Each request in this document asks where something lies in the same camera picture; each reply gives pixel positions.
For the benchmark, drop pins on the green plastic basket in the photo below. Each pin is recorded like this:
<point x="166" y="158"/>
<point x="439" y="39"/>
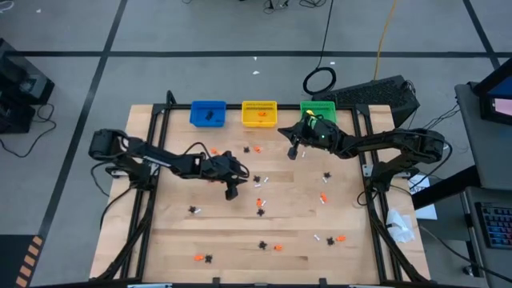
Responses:
<point x="324" y="108"/>

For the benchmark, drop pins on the black equipment case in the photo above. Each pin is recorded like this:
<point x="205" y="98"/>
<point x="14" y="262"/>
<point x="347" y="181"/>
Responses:
<point x="20" y="88"/>

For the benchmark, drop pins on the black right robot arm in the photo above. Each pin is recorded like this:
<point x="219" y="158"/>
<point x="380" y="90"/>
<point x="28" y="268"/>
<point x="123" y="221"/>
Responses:
<point x="400" y="140"/>

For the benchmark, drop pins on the silver mounting bracket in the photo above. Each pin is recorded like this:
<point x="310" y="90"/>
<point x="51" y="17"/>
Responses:
<point x="367" y="171"/>
<point x="116" y="173"/>

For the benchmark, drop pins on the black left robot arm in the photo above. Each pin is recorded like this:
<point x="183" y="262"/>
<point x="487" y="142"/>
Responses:
<point x="160" y="160"/>

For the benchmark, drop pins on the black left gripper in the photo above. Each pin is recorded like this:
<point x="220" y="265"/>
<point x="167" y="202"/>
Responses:
<point x="220" y="168"/>

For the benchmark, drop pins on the crumpled white plastic bag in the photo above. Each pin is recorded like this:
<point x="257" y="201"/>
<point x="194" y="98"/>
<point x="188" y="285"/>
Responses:
<point x="398" y="228"/>

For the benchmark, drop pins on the black keyboard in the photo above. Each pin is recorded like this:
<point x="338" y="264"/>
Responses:
<point x="380" y="94"/>

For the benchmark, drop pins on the backlit keyboard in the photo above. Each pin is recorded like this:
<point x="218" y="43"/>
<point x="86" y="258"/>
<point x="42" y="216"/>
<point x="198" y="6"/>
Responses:
<point x="498" y="226"/>

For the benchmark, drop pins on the black orange striped mat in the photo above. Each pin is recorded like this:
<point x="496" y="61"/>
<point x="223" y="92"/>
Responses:
<point x="12" y="260"/>

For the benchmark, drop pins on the white paper sheet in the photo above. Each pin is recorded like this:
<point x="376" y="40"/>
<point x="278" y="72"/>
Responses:
<point x="426" y="212"/>

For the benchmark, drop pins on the orange foam block toy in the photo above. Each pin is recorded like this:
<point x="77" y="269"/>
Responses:
<point x="278" y="247"/>

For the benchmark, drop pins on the yellow plastic basket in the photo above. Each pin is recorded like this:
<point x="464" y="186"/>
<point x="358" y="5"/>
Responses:
<point x="250" y="120"/>

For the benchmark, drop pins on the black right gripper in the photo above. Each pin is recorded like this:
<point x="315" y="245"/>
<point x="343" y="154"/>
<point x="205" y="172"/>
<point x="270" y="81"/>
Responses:
<point x="320" y="134"/>

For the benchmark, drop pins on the blue plastic basket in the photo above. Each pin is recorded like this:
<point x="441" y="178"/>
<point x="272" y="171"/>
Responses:
<point x="200" y="120"/>

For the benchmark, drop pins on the black computer monitor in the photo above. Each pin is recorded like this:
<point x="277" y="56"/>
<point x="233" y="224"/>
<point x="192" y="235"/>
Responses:
<point x="498" y="106"/>

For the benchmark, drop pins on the grey desk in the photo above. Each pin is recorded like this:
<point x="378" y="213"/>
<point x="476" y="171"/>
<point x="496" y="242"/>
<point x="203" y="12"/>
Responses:
<point x="480" y="152"/>

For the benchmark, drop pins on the black desk beam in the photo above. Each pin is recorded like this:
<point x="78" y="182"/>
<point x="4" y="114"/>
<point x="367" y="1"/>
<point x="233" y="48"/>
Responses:
<point x="444" y="188"/>

